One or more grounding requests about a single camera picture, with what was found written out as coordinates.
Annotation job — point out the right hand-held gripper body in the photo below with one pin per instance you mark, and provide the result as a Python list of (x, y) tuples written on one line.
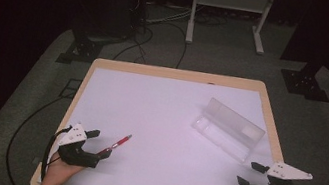
[(284, 171)]

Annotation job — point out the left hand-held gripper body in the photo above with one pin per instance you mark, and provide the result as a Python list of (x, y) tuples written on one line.
[(73, 138)]

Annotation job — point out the red pen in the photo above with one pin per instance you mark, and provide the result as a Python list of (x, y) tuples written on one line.
[(119, 142)]

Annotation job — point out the clear plastic pencil case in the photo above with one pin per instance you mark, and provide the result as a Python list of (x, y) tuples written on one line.
[(230, 130)]

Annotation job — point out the person's left hand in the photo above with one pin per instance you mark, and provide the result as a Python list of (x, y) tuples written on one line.
[(57, 172)]

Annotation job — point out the white table mat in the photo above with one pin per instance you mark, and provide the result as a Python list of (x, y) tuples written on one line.
[(155, 114)]

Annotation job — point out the black stand base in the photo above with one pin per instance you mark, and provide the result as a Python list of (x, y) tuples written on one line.
[(304, 82), (81, 51)]

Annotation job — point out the white metal stand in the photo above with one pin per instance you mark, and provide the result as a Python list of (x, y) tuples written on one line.
[(231, 1)]

